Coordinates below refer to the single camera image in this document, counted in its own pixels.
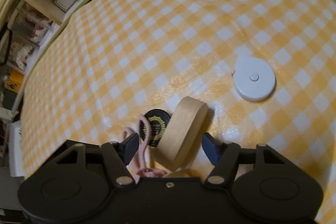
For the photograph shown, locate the white shallow box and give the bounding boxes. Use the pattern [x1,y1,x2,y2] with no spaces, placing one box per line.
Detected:
[9,120,24,177]

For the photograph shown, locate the white round tape measure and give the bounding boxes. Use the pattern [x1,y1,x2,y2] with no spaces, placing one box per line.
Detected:
[233,55,277,102]

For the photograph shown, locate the yellow checked mat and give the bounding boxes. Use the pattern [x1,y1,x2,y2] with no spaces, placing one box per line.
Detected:
[20,0,336,224]

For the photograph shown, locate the yellow printed box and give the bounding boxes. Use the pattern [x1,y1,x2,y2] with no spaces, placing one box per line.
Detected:
[5,69,25,93]

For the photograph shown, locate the long wooden shelf unit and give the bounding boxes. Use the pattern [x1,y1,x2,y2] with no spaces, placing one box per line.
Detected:
[0,0,158,122]

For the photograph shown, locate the black round tin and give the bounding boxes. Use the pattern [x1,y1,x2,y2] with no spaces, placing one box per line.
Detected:
[144,109,172,147]

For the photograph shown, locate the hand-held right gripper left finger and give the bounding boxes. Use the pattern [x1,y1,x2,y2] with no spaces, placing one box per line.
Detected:
[56,132,139,185]

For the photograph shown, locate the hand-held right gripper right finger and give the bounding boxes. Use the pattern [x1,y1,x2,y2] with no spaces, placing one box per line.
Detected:
[203,133,285,185]

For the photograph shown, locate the pink scissors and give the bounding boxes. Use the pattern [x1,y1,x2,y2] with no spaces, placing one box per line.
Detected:
[123,114,166,182]

